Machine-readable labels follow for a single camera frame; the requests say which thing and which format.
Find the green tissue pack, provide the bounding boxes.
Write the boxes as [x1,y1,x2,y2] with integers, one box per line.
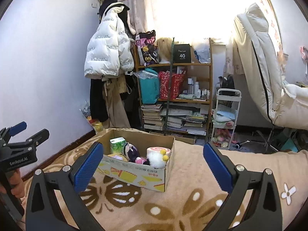
[110,137,126,154]

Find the white-haired blindfolded plush doll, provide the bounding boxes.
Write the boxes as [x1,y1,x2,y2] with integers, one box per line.
[123,142,150,165]

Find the white fluffy chick plush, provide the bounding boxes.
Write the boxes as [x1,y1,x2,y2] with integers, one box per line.
[147,149,169,169]

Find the pink swiss roll plush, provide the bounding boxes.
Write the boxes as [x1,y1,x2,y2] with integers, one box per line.
[147,146,171,157]

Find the left hand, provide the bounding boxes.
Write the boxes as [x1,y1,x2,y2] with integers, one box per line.
[8,169,25,199]

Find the beige brown patterned blanket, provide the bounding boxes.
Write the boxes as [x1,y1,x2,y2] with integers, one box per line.
[21,128,308,231]

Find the plastic bag of toys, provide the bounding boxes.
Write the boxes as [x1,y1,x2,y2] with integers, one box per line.
[80,101,104,134]

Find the white utility cart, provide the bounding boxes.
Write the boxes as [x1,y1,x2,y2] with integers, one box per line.
[210,89,242,149]

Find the pink plush in box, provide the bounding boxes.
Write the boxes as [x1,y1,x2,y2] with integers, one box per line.
[135,157,148,165]

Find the cardboard box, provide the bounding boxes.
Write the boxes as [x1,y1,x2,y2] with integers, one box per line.
[98,128,175,192]

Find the beige hanging coat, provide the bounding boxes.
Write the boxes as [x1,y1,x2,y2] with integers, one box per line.
[102,79,131,128]

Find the cream office chair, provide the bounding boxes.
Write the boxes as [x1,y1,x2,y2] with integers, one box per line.
[234,3,308,153]

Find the pile of papers and magazines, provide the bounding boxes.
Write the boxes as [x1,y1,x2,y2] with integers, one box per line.
[160,102,209,136]

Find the white puffer jacket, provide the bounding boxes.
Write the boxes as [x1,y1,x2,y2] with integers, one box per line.
[84,2,136,79]

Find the green vertical pole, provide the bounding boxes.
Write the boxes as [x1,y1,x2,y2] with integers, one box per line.
[163,37,175,136]

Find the stack of books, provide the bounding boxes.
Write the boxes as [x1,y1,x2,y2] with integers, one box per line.
[141,104,164,131]

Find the teal shopping bag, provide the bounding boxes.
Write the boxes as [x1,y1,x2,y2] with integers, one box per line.
[138,68,160,104]

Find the wooden shelf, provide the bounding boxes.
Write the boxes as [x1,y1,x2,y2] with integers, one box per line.
[134,32,213,139]

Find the red patterned bag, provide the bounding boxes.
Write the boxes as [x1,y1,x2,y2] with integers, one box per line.
[158,71,184,100]

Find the pink black graphic bag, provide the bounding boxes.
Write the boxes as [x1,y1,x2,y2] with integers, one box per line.
[135,30,159,66]

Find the blonde wig head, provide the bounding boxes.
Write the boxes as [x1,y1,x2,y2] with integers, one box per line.
[155,38,173,64]

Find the black box number 40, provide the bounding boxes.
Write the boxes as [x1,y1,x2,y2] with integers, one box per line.
[173,44,191,63]

